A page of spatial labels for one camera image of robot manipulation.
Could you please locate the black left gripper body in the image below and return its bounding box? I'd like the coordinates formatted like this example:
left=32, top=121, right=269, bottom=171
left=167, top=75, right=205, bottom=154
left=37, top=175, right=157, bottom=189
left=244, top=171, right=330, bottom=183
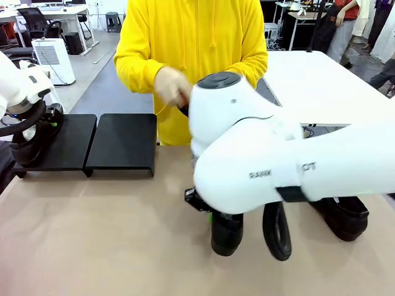
left=36, top=106, right=58, bottom=128

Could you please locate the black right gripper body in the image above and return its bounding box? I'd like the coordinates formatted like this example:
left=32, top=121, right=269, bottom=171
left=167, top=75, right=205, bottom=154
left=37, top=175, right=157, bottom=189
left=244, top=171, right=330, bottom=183
left=184, top=187, right=214, bottom=214

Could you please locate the person's left forearm yellow sleeve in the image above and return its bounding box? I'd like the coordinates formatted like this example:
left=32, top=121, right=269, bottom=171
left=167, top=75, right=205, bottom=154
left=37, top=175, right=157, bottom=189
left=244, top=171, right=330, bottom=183
left=228, top=51, right=269, bottom=90

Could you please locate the person's right forearm yellow sleeve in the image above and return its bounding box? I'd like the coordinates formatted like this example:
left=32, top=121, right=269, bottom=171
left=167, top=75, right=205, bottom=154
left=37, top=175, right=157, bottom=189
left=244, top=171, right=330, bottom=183
left=113, top=51, right=166, bottom=90

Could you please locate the black metal shoe stand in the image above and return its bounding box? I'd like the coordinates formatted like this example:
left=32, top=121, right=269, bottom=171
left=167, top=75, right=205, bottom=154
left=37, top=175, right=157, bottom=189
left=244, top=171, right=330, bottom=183
left=82, top=113, right=157, bottom=178
left=11, top=113, right=98, bottom=179

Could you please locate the person's right hand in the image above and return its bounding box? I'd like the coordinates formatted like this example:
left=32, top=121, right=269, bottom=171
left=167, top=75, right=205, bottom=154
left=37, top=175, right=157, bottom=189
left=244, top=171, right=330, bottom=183
left=153, top=65, right=194, bottom=108

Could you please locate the white air purifier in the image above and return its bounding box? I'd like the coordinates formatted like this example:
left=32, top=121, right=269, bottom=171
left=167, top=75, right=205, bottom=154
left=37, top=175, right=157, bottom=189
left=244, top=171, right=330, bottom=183
left=31, top=37, right=77, bottom=86

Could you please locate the black office chair with armrests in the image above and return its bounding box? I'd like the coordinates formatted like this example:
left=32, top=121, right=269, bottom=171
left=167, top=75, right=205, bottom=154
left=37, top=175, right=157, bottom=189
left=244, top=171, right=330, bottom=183
left=0, top=46, right=40, bottom=70

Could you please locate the black fabric item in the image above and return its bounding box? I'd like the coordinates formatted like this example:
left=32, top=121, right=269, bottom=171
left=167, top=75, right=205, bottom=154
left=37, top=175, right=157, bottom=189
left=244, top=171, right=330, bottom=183
left=0, top=141, right=15, bottom=194

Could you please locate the black computer tower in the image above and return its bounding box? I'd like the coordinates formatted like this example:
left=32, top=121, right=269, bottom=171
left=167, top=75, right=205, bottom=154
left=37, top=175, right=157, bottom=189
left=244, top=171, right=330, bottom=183
left=64, top=31, right=83, bottom=56

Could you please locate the black mesh office chair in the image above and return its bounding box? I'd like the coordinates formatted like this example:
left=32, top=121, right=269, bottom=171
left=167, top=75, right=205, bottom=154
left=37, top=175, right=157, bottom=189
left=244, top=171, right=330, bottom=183
left=17, top=7, right=62, bottom=41

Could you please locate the white office desk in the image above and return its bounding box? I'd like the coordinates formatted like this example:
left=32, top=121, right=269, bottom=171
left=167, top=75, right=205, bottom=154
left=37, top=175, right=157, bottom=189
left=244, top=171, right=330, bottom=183
left=0, top=4, right=99, bottom=57

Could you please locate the grey plastic stool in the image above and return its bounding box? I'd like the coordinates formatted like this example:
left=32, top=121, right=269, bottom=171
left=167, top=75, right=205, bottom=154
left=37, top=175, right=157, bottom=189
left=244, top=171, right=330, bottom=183
left=106, top=11, right=124, bottom=33

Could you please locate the person in yellow hoodie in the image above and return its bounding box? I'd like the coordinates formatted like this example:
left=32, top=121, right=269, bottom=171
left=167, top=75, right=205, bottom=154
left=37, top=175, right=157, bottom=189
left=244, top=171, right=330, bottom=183
left=113, top=0, right=269, bottom=146

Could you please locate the passerby in dark trousers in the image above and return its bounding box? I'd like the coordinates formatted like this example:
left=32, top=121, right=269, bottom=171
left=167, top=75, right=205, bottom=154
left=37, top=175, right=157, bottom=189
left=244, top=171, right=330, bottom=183
left=368, top=46, right=395, bottom=99

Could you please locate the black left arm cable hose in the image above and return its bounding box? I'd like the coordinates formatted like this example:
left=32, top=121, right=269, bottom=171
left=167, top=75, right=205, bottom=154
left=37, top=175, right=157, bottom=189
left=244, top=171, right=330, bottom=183
left=0, top=101, right=48, bottom=138

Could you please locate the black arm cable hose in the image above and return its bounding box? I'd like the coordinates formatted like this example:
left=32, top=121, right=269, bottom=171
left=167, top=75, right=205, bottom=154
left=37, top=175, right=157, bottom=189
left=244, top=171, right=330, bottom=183
left=262, top=202, right=293, bottom=262
left=0, top=101, right=48, bottom=138

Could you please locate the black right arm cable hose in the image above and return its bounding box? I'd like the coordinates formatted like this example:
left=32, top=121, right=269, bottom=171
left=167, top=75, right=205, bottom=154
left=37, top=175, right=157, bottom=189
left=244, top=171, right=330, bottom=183
left=262, top=202, right=293, bottom=262

